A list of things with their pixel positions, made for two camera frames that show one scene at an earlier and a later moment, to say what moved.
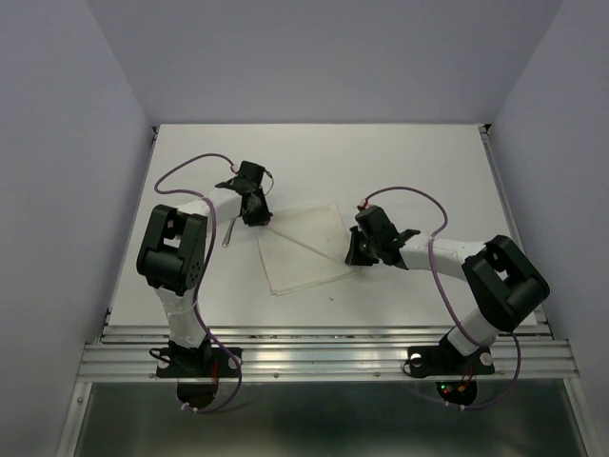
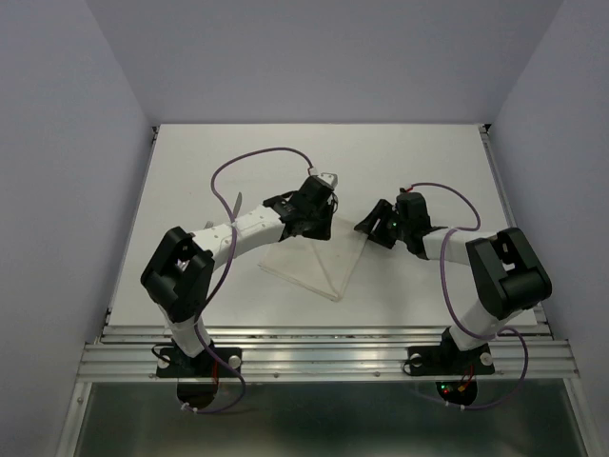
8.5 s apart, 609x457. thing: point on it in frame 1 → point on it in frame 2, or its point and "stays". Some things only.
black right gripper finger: (360, 251) → (381, 225)
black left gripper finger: (255, 208) → (322, 227)
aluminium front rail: (308, 352) stays
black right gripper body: (375, 246) → (403, 229)
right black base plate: (442, 361) stays
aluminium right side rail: (508, 209) stays
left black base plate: (191, 363) stays
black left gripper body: (260, 212) → (314, 213)
